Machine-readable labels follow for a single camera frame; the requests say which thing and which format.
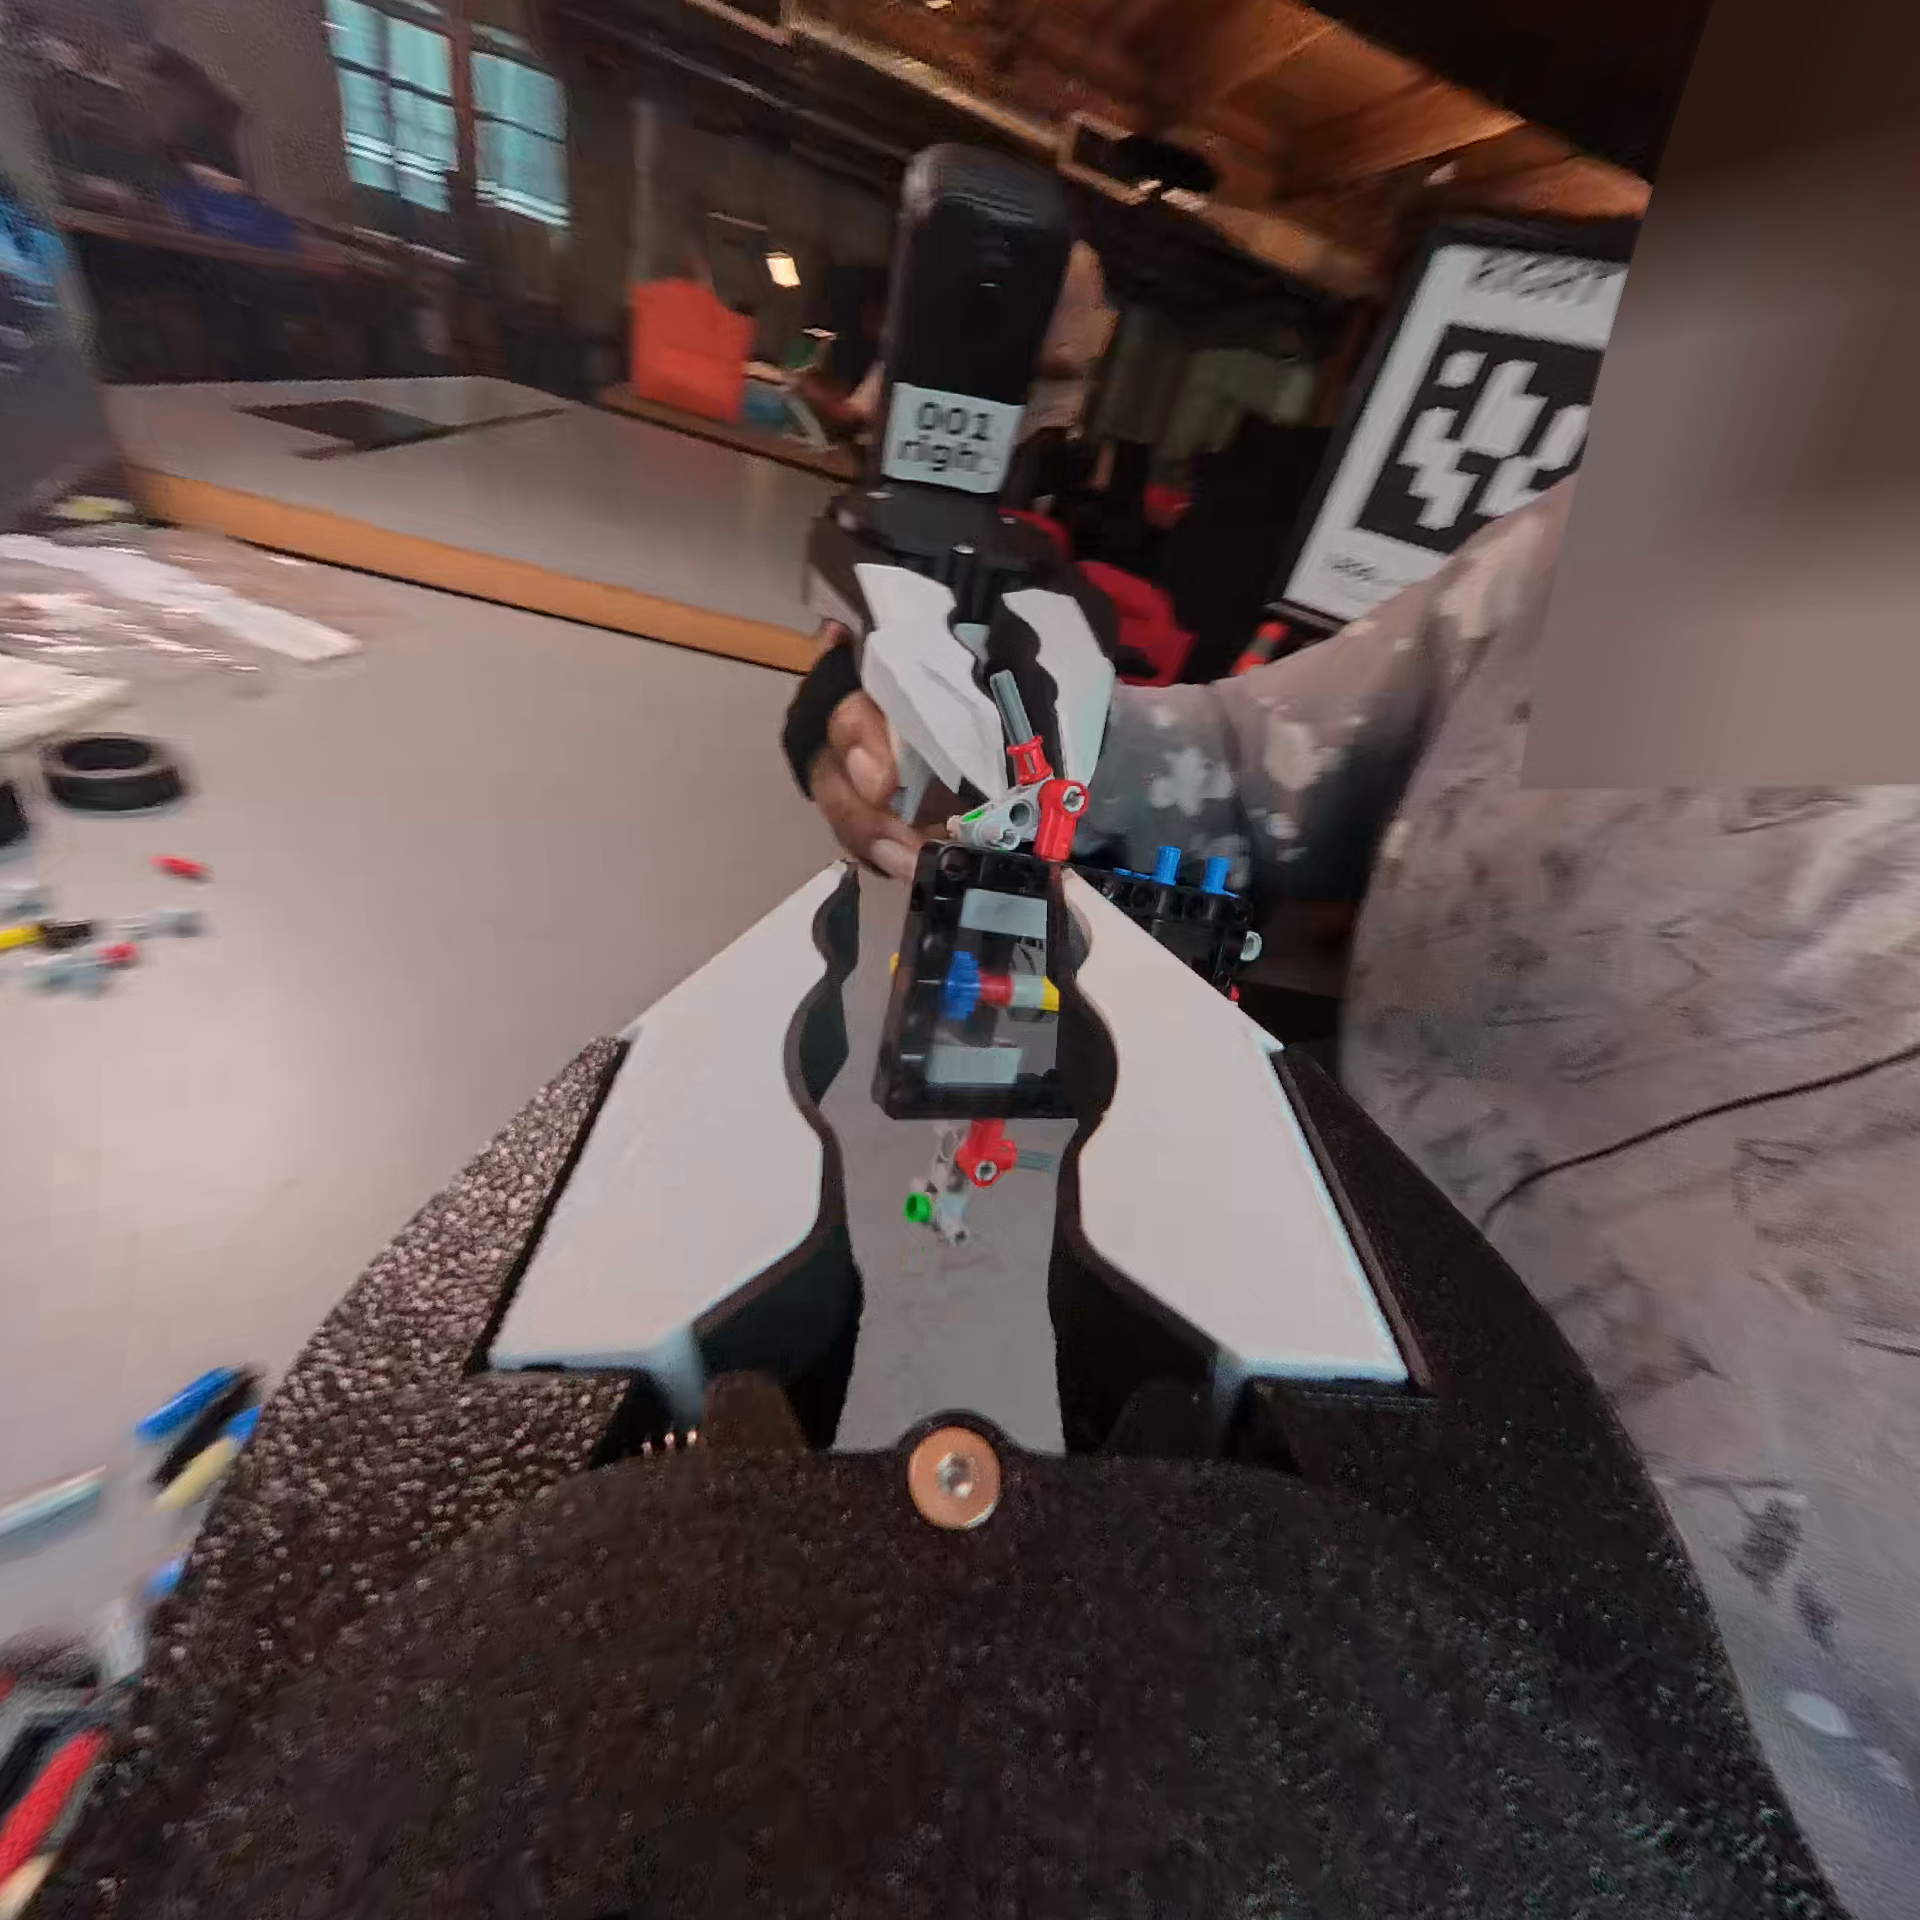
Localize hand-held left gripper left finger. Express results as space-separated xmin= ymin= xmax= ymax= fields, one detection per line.
xmin=485 ymin=861 xmax=869 ymax=1432

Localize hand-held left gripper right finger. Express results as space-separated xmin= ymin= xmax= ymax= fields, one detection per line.
xmin=1054 ymin=866 xmax=1415 ymax=1397

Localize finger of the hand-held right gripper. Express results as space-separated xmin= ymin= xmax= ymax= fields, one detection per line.
xmin=854 ymin=565 xmax=1015 ymax=825
xmin=1001 ymin=590 xmax=1122 ymax=785

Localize black toy frame assembly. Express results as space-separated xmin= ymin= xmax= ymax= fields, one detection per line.
xmin=871 ymin=832 xmax=1261 ymax=1127

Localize grey desk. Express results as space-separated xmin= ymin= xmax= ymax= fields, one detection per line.
xmin=0 ymin=585 xmax=1051 ymax=1653

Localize person's right hand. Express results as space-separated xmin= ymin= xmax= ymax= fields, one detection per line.
xmin=809 ymin=694 xmax=927 ymax=880

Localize orange bin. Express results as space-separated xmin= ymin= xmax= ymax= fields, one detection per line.
xmin=626 ymin=278 xmax=754 ymax=426

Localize person's grey patterned hoodie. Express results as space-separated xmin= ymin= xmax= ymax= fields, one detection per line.
xmin=1335 ymin=779 xmax=1920 ymax=1920

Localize neighbouring grey table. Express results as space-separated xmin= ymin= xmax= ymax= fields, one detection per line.
xmin=95 ymin=375 xmax=841 ymax=678

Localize framed black-white marker sign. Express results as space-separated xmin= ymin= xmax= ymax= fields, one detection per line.
xmin=1266 ymin=211 xmax=1637 ymax=634

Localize pile of small toy pins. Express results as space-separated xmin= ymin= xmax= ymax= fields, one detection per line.
xmin=0 ymin=1365 xmax=270 ymax=1894

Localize window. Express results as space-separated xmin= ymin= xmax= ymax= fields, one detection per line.
xmin=323 ymin=0 xmax=575 ymax=226

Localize cluster of grey toy connectors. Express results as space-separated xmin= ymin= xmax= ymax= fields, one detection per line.
xmin=0 ymin=886 xmax=204 ymax=999

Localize clear plastic bags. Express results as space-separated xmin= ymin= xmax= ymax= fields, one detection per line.
xmin=0 ymin=527 xmax=366 ymax=678

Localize sticker sheet booklet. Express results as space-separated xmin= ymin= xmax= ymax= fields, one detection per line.
xmin=0 ymin=651 xmax=134 ymax=755

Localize black lapel microphone cable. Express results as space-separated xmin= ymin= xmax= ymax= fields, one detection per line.
xmin=1476 ymin=1043 xmax=1920 ymax=1232

